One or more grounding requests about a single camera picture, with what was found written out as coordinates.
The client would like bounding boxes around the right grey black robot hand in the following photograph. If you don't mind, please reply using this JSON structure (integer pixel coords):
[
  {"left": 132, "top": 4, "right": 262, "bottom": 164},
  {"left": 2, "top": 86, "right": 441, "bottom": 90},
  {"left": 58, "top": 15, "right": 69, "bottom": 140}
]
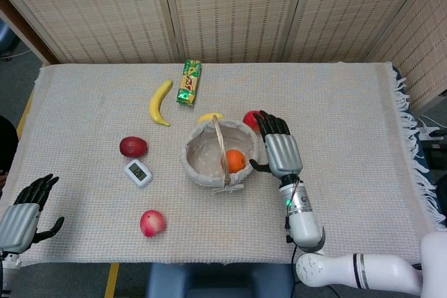
[{"left": 249, "top": 110, "right": 304, "bottom": 179}]

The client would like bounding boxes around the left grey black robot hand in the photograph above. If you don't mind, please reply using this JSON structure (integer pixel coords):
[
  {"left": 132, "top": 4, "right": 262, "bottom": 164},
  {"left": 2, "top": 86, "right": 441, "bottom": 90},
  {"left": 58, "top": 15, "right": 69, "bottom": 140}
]
[{"left": 0, "top": 173, "right": 66, "bottom": 253}]

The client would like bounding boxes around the orange fruit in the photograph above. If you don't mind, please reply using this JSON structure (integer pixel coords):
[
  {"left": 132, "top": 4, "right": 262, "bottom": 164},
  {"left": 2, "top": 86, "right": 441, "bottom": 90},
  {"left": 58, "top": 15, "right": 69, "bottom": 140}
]
[{"left": 225, "top": 149, "right": 247, "bottom": 174}]

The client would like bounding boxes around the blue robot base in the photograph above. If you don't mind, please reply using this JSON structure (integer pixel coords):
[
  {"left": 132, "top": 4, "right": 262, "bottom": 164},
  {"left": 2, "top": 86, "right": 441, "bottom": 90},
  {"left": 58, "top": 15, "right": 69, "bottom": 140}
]
[{"left": 145, "top": 262, "right": 298, "bottom": 298}]

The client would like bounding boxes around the white woven basket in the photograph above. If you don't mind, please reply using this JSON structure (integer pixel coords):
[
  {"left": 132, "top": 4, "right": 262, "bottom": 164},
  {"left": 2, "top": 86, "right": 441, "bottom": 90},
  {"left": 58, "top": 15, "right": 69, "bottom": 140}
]
[{"left": 179, "top": 113, "right": 261, "bottom": 195}]

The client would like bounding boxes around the bright red round fruit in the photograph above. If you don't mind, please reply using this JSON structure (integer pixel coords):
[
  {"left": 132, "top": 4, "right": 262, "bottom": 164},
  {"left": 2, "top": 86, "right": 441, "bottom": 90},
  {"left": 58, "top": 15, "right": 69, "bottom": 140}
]
[{"left": 242, "top": 110, "right": 263, "bottom": 132}]

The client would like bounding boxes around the beige woven tablecloth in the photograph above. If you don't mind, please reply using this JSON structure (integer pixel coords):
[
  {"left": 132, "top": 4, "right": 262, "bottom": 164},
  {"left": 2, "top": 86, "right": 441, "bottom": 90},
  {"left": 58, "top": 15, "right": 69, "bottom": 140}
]
[{"left": 0, "top": 61, "right": 447, "bottom": 266}]

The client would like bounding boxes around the black rounded object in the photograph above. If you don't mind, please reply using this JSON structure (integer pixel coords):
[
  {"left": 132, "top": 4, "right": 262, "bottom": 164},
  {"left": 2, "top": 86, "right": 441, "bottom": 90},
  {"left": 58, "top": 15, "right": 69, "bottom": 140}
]
[{"left": 0, "top": 114, "right": 19, "bottom": 177}]

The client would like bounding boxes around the small yellow fruit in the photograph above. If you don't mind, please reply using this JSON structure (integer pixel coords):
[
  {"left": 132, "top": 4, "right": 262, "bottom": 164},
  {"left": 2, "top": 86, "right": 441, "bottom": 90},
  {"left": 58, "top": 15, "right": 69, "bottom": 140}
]
[{"left": 197, "top": 112, "right": 224, "bottom": 124}]

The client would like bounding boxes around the green yellow snack pack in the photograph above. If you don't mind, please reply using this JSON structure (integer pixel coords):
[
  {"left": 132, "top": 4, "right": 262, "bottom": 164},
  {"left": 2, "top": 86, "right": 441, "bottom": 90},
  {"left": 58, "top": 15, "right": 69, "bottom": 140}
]
[{"left": 176, "top": 59, "right": 203, "bottom": 107}]

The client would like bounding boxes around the white digital timer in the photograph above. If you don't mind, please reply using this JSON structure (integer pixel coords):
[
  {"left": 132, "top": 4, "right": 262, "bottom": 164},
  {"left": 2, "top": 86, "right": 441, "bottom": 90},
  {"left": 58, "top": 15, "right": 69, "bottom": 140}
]
[{"left": 124, "top": 158, "right": 154, "bottom": 188}]

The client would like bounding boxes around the yellow banana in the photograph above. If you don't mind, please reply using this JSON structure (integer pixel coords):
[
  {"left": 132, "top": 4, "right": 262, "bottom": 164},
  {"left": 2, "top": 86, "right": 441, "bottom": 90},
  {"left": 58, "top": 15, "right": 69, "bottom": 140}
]
[{"left": 149, "top": 79, "right": 174, "bottom": 128}]

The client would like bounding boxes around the pink red peach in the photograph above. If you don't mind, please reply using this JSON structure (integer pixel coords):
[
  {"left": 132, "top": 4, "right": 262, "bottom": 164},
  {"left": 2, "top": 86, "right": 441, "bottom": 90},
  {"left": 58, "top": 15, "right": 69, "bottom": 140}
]
[{"left": 140, "top": 209, "right": 167, "bottom": 238}]

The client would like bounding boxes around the dark red fruit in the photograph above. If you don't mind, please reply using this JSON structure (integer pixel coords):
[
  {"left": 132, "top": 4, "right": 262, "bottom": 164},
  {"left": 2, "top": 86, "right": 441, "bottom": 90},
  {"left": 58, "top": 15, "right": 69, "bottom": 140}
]
[{"left": 119, "top": 136, "right": 149, "bottom": 158}]

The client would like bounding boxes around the white power strip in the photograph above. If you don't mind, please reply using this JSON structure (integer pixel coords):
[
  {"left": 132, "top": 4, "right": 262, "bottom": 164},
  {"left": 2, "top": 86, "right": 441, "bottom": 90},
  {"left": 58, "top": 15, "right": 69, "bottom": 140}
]
[{"left": 417, "top": 114, "right": 447, "bottom": 142}]

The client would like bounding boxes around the beige woven screen panel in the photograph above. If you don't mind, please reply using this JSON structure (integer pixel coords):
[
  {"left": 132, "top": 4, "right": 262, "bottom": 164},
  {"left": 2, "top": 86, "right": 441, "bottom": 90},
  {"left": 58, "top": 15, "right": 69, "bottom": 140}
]
[
  {"left": 0, "top": 0, "right": 182, "bottom": 65},
  {"left": 160, "top": 0, "right": 310, "bottom": 64},
  {"left": 365, "top": 0, "right": 447, "bottom": 112},
  {"left": 282, "top": 0, "right": 437, "bottom": 64}
]

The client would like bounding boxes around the blue chair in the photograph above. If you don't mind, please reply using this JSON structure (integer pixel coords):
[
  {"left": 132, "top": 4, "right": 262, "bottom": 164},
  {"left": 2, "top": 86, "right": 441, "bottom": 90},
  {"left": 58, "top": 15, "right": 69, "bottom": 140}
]
[{"left": 0, "top": 18, "right": 19, "bottom": 59}]

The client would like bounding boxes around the brown wooden beam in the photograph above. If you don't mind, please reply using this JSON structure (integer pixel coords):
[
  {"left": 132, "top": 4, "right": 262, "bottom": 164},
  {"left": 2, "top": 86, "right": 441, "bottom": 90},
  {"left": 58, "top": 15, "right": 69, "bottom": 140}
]
[{"left": 0, "top": 0, "right": 59, "bottom": 66}]

